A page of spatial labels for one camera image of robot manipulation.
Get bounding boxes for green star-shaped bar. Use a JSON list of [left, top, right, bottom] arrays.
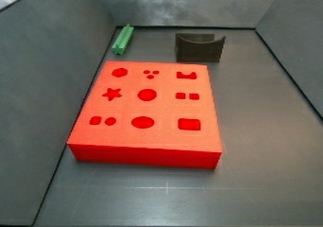
[[112, 25, 133, 55]]

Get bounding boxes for black curved fixture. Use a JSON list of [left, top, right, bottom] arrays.
[[174, 33, 225, 62]]

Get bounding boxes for red shape-hole insertion block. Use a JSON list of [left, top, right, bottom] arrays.
[[66, 61, 221, 169]]

